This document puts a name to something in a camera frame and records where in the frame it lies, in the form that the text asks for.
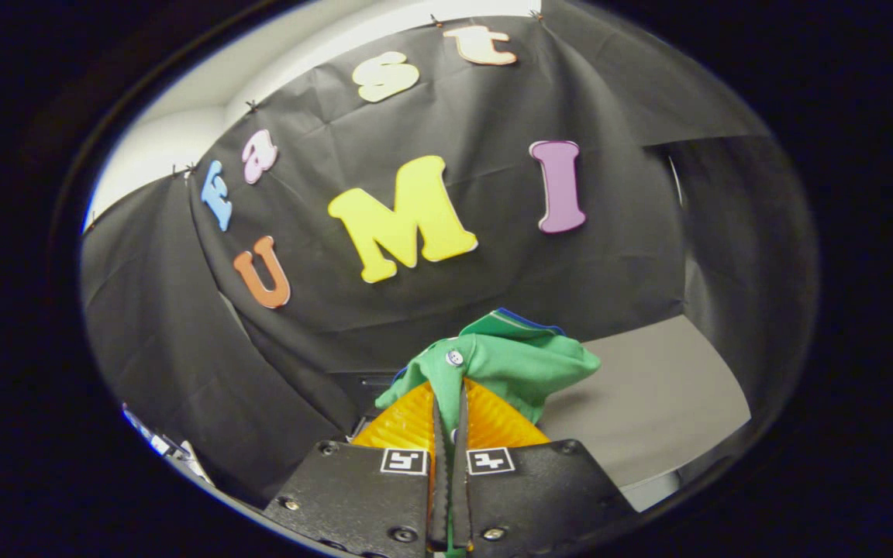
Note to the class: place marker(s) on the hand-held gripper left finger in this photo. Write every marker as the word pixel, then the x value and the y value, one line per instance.
pixel 439 496

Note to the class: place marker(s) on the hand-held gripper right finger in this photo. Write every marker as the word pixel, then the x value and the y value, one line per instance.
pixel 460 496

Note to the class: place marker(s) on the dark washing machine lid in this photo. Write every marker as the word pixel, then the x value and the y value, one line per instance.
pixel 369 387

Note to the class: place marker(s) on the green polo shirt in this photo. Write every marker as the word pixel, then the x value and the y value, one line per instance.
pixel 516 364

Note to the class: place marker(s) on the black backdrop cloth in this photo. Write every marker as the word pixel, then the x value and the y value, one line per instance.
pixel 431 294

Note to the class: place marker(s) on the beige cabinet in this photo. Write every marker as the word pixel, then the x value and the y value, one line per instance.
pixel 648 387

